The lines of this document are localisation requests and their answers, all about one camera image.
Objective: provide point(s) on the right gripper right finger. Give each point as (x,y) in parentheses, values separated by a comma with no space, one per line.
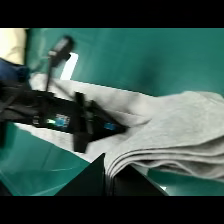
(133,183)

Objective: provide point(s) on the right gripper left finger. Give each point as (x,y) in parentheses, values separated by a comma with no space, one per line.
(88,180)

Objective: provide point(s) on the purple garment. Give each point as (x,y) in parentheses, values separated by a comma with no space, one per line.
(11,71)

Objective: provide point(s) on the light grey garment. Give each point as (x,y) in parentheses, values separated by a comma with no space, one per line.
(180,126)

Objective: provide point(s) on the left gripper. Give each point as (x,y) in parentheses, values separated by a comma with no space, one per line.
(63,113)

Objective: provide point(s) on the white garment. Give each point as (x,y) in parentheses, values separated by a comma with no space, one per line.
(11,45)

